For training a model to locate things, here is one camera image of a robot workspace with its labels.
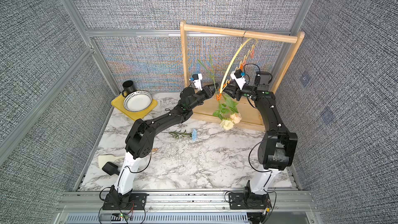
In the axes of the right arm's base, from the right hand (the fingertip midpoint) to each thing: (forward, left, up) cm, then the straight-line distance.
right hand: (226, 81), depth 80 cm
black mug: (+21, +66, -25) cm, 74 cm away
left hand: (-1, +2, 0) cm, 2 cm away
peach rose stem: (-13, -6, -14) cm, 20 cm away
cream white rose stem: (-8, -1, -11) cm, 14 cm away
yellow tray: (+13, +74, -33) cm, 82 cm away
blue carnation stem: (-16, +18, -27) cm, 36 cm away
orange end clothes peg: (-7, +4, -5) cm, 9 cm away
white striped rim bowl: (+14, +59, -32) cm, 69 cm away
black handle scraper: (-32, +64, -29) cm, 77 cm away
